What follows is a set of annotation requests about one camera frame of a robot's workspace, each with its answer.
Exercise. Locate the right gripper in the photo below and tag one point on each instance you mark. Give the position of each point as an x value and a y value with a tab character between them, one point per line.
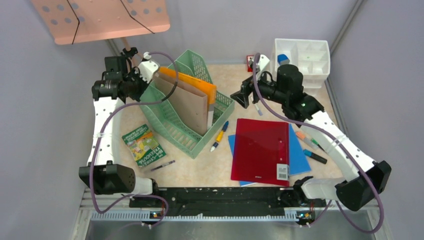
242	95

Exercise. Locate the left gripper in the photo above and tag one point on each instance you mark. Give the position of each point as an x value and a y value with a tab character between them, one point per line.
136	73

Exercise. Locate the green file rack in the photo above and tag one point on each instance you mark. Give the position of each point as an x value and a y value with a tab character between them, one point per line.
165	120

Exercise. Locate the beige pressure file folder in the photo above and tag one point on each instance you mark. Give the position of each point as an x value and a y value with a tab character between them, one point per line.
190	103

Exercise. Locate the red translucent file folder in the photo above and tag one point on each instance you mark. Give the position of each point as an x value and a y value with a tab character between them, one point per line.
261	152

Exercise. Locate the blue plastic folder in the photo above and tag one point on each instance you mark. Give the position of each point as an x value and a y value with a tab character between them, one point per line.
298	162

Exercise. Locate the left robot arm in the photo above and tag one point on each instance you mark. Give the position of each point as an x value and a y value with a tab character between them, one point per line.
104	173

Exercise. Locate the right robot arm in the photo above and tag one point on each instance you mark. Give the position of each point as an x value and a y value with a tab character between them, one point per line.
364	178

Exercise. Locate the lavender capped marker pen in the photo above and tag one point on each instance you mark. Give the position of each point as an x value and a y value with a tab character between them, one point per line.
258	109

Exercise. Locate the blue eraser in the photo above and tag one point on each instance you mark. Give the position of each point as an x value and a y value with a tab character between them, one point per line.
283	59

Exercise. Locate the red small box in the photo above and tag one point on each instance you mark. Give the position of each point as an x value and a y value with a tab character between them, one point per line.
249	62

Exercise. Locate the black lamp clamp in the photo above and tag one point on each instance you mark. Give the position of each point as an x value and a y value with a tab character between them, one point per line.
129	53

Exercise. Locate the pink lamp stand pole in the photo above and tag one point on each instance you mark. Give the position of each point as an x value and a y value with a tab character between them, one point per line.
125	43

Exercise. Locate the clear plastic drawer unit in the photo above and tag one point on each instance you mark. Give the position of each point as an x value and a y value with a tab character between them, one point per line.
312	58

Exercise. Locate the orange file folder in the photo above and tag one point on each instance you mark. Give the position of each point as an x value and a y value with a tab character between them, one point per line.
208	88

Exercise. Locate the green children's book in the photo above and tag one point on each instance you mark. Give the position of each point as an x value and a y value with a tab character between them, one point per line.
143	145

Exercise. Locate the orange capped highlighter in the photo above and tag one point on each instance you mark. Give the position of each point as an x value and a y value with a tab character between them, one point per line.
306	140

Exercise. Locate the green capped highlighter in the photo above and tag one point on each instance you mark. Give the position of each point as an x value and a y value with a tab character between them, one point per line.
317	144

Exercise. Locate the yellow dropper bottle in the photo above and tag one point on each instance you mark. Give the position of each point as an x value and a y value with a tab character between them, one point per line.
220	136

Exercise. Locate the teal capped marker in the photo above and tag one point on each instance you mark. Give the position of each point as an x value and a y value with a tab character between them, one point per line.
315	156

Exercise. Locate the dark pen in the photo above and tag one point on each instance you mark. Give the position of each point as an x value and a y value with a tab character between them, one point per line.
163	165

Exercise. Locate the pink perforated lamp panel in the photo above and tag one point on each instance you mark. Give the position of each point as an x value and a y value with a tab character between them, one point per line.
80	21

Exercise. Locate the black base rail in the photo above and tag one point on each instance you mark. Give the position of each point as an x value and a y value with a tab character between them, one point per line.
230	204

